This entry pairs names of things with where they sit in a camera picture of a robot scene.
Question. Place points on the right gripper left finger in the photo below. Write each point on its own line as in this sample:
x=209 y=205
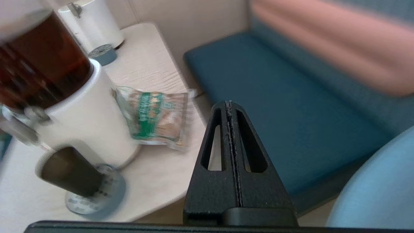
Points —
x=210 y=194

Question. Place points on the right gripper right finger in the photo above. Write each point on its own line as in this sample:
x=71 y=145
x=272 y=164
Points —
x=265 y=194

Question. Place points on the black plastic cup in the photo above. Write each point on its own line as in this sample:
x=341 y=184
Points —
x=71 y=171

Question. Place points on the silver dispenser tap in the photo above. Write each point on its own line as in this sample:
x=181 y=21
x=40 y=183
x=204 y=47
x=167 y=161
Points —
x=22 y=129

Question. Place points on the teal bench with short bolster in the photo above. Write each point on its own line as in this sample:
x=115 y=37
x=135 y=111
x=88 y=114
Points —
x=291 y=113

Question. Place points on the green white snack bag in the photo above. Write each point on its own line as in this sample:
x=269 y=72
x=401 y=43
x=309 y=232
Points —
x=155 y=116

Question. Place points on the round perforated drip tray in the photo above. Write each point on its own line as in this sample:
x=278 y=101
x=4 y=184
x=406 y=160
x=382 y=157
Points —
x=108 y=197

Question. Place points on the light blue rounded seat back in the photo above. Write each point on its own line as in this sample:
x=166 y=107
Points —
x=378 y=187

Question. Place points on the large dispenser with dark tea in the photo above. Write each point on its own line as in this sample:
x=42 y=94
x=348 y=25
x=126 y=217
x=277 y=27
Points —
x=87 y=123

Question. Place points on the short pink bolster cushion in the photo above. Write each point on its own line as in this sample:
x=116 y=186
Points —
x=339 y=42

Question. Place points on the small round drip tray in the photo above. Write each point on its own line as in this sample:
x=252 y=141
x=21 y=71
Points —
x=103 y=56

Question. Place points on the small white drink dispenser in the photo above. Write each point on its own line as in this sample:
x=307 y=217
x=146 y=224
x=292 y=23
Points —
x=97 y=26

